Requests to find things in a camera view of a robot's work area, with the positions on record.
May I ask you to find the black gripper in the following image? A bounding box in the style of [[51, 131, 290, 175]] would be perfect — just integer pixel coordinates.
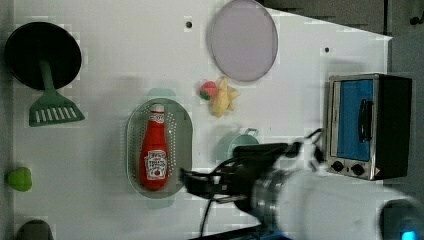
[[179, 143, 290, 214]]

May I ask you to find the red ketchup bottle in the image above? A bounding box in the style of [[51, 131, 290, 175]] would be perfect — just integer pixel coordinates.
[[139, 104, 168, 191]]

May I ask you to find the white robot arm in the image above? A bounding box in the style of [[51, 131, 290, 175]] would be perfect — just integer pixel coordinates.
[[180, 142, 423, 240]]

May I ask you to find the green oval strainer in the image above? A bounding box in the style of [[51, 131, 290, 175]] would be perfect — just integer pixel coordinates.
[[125, 98, 193, 199]]

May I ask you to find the teal metal cup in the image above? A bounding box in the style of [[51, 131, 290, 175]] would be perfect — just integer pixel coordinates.
[[216, 128, 259, 161]]

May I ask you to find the yellow toy banana peel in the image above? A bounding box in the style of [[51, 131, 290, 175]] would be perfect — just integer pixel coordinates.
[[212, 77, 240, 118]]

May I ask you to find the toy strawberry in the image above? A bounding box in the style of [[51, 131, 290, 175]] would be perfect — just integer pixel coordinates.
[[199, 81, 216, 101]]

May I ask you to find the grey round plate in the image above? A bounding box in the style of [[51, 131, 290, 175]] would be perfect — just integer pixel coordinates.
[[209, 0, 278, 81]]

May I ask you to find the green slotted spatula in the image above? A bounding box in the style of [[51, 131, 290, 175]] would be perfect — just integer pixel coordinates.
[[29, 60, 85, 127]]

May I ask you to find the dark grey cup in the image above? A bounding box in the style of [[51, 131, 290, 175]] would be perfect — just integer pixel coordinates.
[[16, 220, 54, 240]]

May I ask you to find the green toy pepper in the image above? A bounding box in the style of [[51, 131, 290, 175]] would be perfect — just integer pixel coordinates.
[[6, 167, 33, 192]]

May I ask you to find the black toaster oven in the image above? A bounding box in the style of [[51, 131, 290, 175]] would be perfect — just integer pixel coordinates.
[[325, 74, 412, 181]]

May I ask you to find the black frying pan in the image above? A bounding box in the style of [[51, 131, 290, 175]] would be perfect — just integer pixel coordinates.
[[5, 22, 82, 90]]

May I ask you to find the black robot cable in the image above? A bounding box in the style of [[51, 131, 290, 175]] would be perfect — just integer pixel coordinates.
[[199, 196, 221, 238]]

